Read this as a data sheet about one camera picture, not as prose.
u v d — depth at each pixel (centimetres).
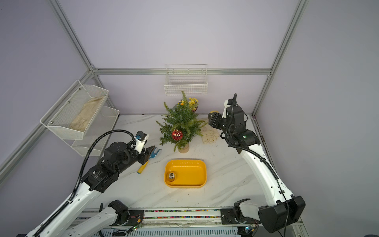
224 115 63
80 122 75
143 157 60
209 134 108
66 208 42
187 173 90
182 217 75
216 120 63
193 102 93
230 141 52
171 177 84
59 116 68
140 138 57
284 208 37
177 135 69
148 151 63
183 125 71
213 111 72
